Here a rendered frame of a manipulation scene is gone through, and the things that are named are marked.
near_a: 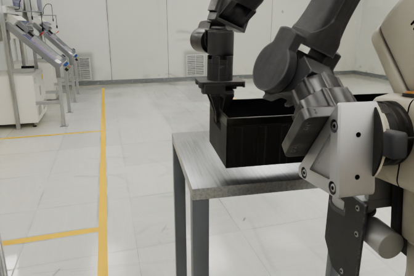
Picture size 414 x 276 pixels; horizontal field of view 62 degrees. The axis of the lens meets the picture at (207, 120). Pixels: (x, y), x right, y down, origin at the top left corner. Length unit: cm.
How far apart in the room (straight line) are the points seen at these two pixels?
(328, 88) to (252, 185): 43
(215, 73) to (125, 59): 680
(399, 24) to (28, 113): 431
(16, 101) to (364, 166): 430
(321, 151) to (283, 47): 16
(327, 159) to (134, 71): 718
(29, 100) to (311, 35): 420
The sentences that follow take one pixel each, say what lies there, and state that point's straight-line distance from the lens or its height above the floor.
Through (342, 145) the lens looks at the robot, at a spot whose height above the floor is 103.
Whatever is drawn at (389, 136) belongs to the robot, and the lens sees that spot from 43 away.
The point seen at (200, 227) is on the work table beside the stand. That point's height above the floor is 70.
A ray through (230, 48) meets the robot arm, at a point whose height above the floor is 111.
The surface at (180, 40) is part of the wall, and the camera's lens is 764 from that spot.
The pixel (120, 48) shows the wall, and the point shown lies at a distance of 749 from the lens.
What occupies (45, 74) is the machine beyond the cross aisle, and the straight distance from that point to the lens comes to 595.
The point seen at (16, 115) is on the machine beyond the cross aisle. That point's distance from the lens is 458.
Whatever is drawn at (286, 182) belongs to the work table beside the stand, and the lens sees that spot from 88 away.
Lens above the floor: 116
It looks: 15 degrees down
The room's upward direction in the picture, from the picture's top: straight up
